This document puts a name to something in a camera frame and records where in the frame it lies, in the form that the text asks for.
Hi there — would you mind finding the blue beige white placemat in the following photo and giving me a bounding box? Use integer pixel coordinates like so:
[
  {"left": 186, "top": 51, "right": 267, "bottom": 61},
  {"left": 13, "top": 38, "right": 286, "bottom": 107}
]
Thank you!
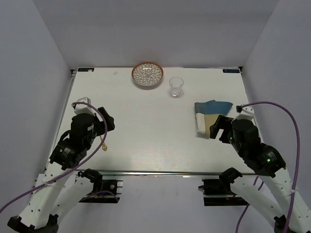
[{"left": 194, "top": 100, "right": 233, "bottom": 139}]

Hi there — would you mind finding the gold fork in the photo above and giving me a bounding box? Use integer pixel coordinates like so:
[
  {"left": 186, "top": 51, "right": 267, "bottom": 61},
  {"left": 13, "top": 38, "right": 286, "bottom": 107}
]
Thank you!
[{"left": 100, "top": 135, "right": 107, "bottom": 151}]

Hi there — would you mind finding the clear drinking glass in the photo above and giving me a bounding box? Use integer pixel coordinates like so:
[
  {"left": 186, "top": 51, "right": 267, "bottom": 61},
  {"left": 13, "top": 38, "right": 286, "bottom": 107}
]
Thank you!
[{"left": 169, "top": 77, "right": 184, "bottom": 97}]

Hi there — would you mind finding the floral patterned ceramic bowl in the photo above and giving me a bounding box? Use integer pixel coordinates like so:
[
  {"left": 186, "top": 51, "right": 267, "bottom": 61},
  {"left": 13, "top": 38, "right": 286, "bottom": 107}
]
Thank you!
[{"left": 131, "top": 62, "right": 164, "bottom": 90}]

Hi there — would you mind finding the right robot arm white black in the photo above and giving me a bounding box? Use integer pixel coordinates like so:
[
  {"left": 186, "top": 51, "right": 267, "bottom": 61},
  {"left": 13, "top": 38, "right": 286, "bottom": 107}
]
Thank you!
[{"left": 210, "top": 116, "right": 311, "bottom": 233}]

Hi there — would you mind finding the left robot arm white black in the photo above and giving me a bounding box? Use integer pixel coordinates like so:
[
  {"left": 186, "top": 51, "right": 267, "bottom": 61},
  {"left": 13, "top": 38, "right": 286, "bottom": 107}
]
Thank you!
[{"left": 7, "top": 102, "right": 115, "bottom": 233}]

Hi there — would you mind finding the right blue table label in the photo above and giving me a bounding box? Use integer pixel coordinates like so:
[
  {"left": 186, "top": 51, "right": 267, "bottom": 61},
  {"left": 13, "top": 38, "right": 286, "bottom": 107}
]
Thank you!
[{"left": 223, "top": 69, "right": 240, "bottom": 73}]

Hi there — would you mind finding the blue table label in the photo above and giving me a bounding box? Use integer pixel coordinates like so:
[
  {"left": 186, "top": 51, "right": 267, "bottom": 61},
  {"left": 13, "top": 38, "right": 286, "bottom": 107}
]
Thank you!
[
  {"left": 77, "top": 67, "right": 94, "bottom": 72},
  {"left": 223, "top": 69, "right": 240, "bottom": 73}
]

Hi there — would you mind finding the left blue table label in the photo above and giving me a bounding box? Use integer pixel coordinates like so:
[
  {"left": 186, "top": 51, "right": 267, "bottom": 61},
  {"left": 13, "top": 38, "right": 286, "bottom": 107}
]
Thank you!
[{"left": 77, "top": 67, "right": 94, "bottom": 72}]

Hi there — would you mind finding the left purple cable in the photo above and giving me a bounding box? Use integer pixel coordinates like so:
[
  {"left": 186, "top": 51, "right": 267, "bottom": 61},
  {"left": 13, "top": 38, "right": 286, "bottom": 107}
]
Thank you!
[{"left": 0, "top": 101, "right": 109, "bottom": 214}]

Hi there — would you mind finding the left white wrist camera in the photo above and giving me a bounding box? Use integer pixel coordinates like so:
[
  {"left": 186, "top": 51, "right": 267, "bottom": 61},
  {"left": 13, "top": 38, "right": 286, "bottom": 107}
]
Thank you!
[{"left": 71, "top": 97, "right": 96, "bottom": 116}]

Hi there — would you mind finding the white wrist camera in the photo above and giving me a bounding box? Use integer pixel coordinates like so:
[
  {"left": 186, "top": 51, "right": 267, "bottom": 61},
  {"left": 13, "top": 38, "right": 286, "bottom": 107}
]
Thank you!
[
  {"left": 71, "top": 97, "right": 96, "bottom": 116},
  {"left": 234, "top": 105, "right": 255, "bottom": 121}
]

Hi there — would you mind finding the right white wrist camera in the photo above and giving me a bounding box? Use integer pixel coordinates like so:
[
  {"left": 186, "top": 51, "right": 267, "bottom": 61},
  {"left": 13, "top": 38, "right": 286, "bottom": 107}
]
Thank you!
[{"left": 234, "top": 105, "right": 255, "bottom": 121}]

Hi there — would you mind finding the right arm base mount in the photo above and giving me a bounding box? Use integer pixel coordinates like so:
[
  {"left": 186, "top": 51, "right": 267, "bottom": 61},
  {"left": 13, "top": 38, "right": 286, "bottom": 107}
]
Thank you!
[{"left": 198, "top": 179, "right": 248, "bottom": 207}]

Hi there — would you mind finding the aluminium table front rail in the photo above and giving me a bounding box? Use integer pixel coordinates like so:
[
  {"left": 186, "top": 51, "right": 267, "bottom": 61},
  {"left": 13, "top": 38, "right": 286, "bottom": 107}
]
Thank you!
[{"left": 46, "top": 169, "right": 256, "bottom": 177}]

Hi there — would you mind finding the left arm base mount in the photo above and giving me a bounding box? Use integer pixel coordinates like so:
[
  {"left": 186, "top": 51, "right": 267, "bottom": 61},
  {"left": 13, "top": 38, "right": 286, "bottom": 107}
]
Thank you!
[{"left": 77, "top": 169, "right": 121, "bottom": 204}]

